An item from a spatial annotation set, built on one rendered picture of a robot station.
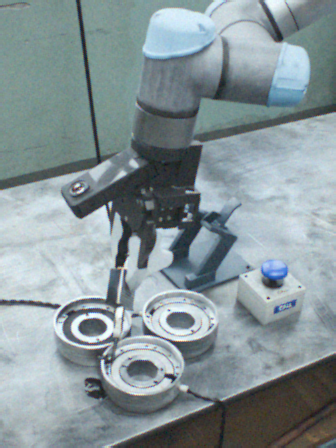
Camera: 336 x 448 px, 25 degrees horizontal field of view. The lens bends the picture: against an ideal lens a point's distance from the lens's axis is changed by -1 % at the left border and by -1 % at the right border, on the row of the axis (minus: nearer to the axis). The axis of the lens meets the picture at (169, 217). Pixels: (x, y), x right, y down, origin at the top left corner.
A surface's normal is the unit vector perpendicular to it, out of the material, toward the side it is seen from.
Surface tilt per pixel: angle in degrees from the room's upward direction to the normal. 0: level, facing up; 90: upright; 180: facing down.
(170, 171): 90
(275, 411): 0
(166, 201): 90
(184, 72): 88
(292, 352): 0
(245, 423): 0
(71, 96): 90
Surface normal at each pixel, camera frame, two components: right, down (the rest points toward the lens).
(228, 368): 0.05, -0.83
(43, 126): 0.50, 0.50
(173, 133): 0.25, 0.52
